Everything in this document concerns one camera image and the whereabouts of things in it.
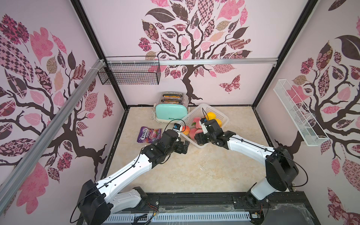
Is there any yellow peach front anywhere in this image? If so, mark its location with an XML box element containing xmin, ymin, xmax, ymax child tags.
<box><xmin>206</xmin><ymin>112</ymin><xmax>217</xmax><ymax>121</ymax></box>

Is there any yellow peach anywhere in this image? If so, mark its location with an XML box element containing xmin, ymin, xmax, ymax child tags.
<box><xmin>206</xmin><ymin>112</ymin><xmax>217</xmax><ymax>121</ymax></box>
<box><xmin>215</xmin><ymin>118</ymin><xmax>223</xmax><ymax>127</ymax></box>

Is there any orange pink peach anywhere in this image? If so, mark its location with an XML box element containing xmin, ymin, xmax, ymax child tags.
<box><xmin>182</xmin><ymin>126</ymin><xmax>190</xmax><ymax>136</ymax></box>

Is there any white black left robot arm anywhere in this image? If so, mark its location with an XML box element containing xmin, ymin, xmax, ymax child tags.
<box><xmin>76</xmin><ymin>130</ymin><xmax>190</xmax><ymax>225</ymax></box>

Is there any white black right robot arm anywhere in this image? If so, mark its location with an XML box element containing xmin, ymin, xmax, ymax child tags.
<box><xmin>195</xmin><ymin>118</ymin><xmax>300</xmax><ymax>208</ymax></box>

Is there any white plastic basket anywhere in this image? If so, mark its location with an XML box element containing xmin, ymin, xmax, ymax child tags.
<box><xmin>175</xmin><ymin>103</ymin><xmax>229</xmax><ymax>149</ymax></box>

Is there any purple candy bag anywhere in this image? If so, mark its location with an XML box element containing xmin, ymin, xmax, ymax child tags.
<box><xmin>137</xmin><ymin>127</ymin><xmax>162</xmax><ymax>143</ymax></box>

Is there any mint green toaster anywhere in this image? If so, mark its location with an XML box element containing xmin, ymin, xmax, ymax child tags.
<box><xmin>154</xmin><ymin>91</ymin><xmax>189</xmax><ymax>122</ymax></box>

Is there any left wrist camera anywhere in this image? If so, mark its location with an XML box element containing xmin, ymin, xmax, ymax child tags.
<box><xmin>172</xmin><ymin>123</ymin><xmax>183</xmax><ymax>132</ymax></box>

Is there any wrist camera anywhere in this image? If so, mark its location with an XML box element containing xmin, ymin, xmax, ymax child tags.
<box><xmin>199</xmin><ymin>117</ymin><xmax>208</xmax><ymax>134</ymax></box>
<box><xmin>172</xmin><ymin>123</ymin><xmax>183</xmax><ymax>132</ymax></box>

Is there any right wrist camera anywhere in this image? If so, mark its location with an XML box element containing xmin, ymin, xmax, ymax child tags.
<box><xmin>199</xmin><ymin>117</ymin><xmax>208</xmax><ymax>134</ymax></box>

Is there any black wire wall basket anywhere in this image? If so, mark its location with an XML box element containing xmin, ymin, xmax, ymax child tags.
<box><xmin>97</xmin><ymin>55</ymin><xmax>161</xmax><ymax>85</ymax></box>

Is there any aluminium rail back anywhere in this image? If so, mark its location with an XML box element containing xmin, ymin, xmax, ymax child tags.
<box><xmin>107</xmin><ymin>57</ymin><xmax>278</xmax><ymax>66</ymax></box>

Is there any aluminium rail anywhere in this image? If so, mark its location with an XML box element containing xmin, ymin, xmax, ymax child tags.
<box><xmin>107</xmin><ymin>57</ymin><xmax>278</xmax><ymax>66</ymax></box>
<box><xmin>1</xmin><ymin>59</ymin><xmax>105</xmax><ymax>214</ymax></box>

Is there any white slotted cable duct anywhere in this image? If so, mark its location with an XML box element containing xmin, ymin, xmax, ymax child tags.
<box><xmin>104</xmin><ymin>211</ymin><xmax>251</xmax><ymax>225</ymax></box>

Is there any white wire wall shelf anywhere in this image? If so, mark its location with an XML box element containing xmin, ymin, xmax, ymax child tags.
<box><xmin>273</xmin><ymin>79</ymin><xmax>330</xmax><ymax>146</ymax></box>

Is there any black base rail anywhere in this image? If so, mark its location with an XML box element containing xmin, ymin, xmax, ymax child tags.
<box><xmin>77</xmin><ymin>192</ymin><xmax>318</xmax><ymax>225</ymax></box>

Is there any aluminium rail left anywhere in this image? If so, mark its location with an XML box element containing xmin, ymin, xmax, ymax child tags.
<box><xmin>1</xmin><ymin>59</ymin><xmax>105</xmax><ymax>214</ymax></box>

